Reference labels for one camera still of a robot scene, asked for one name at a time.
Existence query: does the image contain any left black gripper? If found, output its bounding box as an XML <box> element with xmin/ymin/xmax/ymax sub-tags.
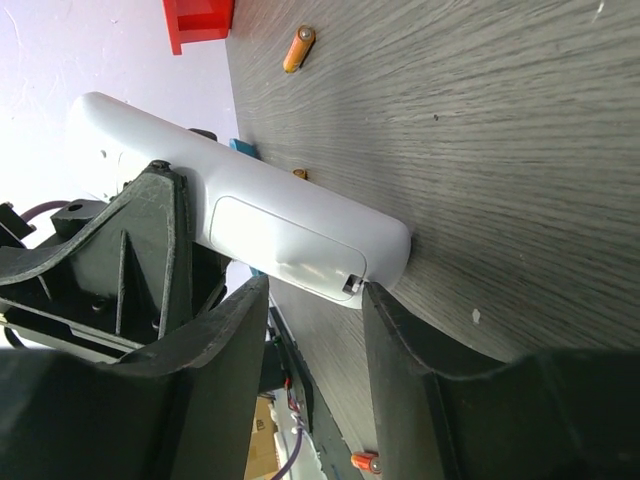
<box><xmin>1</xmin><ymin>161</ymin><xmax>228</xmax><ymax>361</ymax></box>

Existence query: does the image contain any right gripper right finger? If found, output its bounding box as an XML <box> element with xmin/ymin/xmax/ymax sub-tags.
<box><xmin>362</xmin><ymin>283</ymin><xmax>639</xmax><ymax>479</ymax></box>

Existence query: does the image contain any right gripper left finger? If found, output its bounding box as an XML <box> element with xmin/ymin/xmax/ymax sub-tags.
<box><xmin>1</xmin><ymin>276</ymin><xmax>269</xmax><ymax>479</ymax></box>

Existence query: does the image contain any white remote control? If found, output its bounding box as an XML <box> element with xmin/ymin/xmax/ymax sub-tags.
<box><xmin>66</xmin><ymin>92</ymin><xmax>411</xmax><ymax>309</ymax></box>

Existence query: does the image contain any orange battery middle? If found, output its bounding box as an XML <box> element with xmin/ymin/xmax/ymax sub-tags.
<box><xmin>292</xmin><ymin>168</ymin><xmax>307</xmax><ymax>179</ymax></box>

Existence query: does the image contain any red orange battery lower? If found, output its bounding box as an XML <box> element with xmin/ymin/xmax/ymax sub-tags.
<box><xmin>350</xmin><ymin>452</ymin><xmax>382</xmax><ymax>475</ymax></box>

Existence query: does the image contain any red plastic bin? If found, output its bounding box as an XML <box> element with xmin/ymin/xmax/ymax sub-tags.
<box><xmin>163</xmin><ymin>0</ymin><xmax>235</xmax><ymax>55</ymax></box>

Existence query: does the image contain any orange battery upper left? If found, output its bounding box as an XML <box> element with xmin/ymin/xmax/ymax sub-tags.
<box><xmin>283</xmin><ymin>25</ymin><xmax>316</xmax><ymax>74</ymax></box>

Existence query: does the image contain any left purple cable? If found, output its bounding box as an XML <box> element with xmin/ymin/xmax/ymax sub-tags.
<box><xmin>18</xmin><ymin>199</ymin><xmax>71</xmax><ymax>221</ymax></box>

